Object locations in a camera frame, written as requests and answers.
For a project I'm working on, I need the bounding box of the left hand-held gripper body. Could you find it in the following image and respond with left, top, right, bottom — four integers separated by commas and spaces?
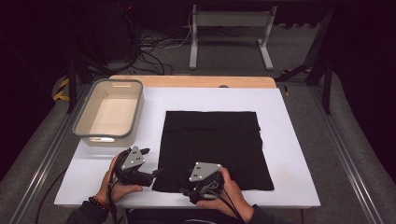
114, 146, 153, 188

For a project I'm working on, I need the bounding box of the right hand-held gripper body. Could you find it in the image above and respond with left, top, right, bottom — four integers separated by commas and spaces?
186, 161, 224, 204

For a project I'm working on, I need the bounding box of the black tank top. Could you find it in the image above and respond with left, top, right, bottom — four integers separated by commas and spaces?
152, 110, 276, 193

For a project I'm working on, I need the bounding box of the beige plastic basket grey rim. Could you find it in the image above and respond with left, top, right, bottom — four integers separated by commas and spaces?
72, 78, 145, 147

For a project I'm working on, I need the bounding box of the person's left hand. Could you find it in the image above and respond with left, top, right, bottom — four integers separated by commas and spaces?
94, 155, 144, 204

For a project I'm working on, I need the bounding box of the person's right hand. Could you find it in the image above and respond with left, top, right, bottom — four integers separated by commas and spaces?
196, 167, 255, 223

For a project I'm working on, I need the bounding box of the person's dark clothing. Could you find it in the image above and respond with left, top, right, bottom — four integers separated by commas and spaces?
127, 207, 250, 224

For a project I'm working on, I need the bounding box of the black metal stand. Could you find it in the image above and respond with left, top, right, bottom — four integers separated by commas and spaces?
66, 55, 110, 115
275, 8, 334, 115

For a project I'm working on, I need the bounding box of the yellow black hazard tape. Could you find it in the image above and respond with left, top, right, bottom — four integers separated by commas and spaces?
52, 77, 71, 102

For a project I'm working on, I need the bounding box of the black device with red light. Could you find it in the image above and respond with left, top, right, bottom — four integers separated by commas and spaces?
102, 0, 134, 60

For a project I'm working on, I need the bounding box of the grey metal stand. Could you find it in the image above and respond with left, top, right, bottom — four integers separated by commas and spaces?
189, 4, 278, 71

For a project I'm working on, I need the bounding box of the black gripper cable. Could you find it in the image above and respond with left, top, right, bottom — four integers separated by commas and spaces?
106, 148, 132, 224
205, 183, 247, 224

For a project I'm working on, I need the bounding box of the dark beaded bracelet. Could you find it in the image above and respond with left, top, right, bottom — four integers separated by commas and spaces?
88, 195, 110, 214

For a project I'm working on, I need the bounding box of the aluminium rail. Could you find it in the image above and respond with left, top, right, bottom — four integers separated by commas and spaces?
8, 87, 92, 224
307, 83, 384, 224

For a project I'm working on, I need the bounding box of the black floor cable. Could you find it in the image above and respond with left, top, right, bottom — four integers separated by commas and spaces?
35, 169, 68, 224

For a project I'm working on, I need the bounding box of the bundle of floor cables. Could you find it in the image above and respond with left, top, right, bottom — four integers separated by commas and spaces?
118, 6, 194, 76

